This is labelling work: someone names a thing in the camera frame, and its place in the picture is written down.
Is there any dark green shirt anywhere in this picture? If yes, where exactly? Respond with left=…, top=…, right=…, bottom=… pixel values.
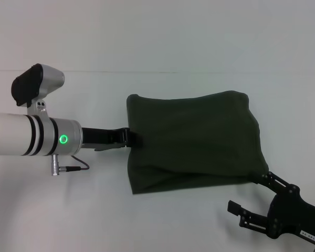
left=126, top=89, right=270, bottom=195

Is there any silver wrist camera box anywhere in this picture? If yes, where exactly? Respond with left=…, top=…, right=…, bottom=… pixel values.
left=10, top=62, right=66, bottom=118

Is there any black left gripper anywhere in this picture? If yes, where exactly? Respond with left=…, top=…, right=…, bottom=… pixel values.
left=80, top=127, right=145, bottom=152

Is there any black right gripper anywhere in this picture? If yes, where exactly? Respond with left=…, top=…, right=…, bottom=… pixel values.
left=227, top=171, right=315, bottom=241

